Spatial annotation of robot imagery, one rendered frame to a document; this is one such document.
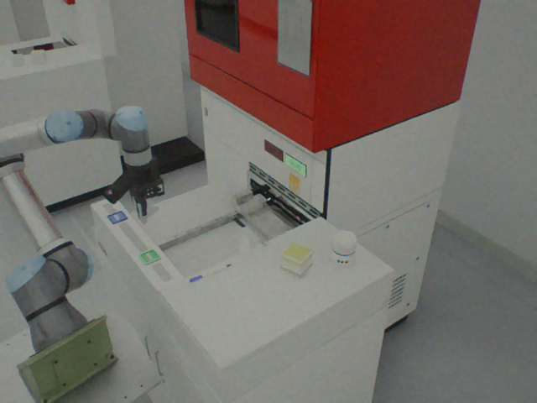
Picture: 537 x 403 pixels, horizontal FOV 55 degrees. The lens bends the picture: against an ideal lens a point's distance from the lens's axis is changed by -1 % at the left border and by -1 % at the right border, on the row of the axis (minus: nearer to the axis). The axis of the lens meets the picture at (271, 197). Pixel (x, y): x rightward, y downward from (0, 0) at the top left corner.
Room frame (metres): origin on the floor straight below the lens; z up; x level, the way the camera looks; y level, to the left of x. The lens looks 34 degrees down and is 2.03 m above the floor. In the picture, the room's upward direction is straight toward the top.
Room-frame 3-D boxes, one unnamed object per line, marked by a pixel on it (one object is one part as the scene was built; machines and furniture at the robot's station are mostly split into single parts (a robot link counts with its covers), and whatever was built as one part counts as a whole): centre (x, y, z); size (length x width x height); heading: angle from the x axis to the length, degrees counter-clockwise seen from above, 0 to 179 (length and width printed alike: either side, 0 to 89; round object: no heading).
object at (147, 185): (1.27, 0.36, 1.25); 0.09 x 0.08 x 0.12; 126
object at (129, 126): (1.27, 0.37, 1.40); 0.09 x 0.08 x 0.11; 72
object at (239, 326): (1.15, -0.03, 0.89); 0.62 x 0.35 x 0.14; 126
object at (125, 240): (1.36, 0.46, 0.89); 0.55 x 0.09 x 0.14; 36
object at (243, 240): (1.26, 0.07, 1.03); 0.06 x 0.04 x 0.13; 126
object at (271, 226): (1.58, 0.02, 0.87); 0.36 x 0.08 x 0.03; 36
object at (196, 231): (1.58, 0.24, 0.84); 0.50 x 0.02 x 0.03; 126
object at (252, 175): (1.66, -0.04, 0.89); 0.44 x 0.02 x 0.10; 36
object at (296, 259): (1.20, -0.08, 1.00); 0.07 x 0.07 x 0.07; 56
